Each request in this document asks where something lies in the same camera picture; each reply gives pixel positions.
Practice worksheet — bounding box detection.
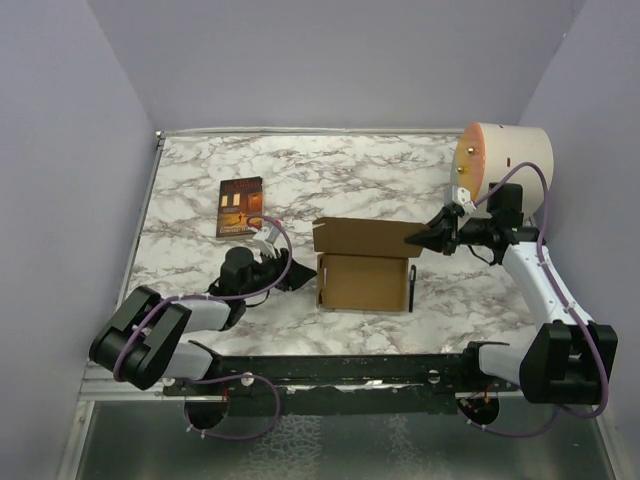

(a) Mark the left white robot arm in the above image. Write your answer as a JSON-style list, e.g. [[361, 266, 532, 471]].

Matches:
[[89, 247, 316, 395]]

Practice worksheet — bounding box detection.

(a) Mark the black pen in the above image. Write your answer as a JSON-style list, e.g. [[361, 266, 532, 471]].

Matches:
[[407, 264, 417, 313]]

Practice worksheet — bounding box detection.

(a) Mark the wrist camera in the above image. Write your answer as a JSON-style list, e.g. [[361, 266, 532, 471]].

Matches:
[[447, 185, 477, 216], [252, 224, 281, 258]]

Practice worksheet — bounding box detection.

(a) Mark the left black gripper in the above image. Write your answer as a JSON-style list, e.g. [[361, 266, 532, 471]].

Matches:
[[241, 244, 317, 299]]

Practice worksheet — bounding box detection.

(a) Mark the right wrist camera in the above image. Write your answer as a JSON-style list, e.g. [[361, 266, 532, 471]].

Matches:
[[447, 185, 477, 216]]

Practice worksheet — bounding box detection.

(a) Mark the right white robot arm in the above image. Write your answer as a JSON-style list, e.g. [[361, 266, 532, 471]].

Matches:
[[405, 183, 618, 408]]

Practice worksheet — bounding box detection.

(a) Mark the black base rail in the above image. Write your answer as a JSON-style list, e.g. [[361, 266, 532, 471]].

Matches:
[[163, 353, 517, 423]]

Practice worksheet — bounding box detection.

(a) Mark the brown cardboard box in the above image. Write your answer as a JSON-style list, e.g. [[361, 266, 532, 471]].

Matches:
[[312, 217, 427, 313]]

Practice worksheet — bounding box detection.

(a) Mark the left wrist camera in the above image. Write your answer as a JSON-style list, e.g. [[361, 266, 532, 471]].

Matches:
[[252, 224, 281, 258]]

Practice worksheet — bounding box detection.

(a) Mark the dark paperback book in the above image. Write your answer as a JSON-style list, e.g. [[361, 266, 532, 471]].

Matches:
[[216, 176, 264, 238]]

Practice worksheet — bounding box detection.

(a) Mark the cream cylinder with coloured face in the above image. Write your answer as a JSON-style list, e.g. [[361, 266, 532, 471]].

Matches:
[[444, 122, 554, 204]]

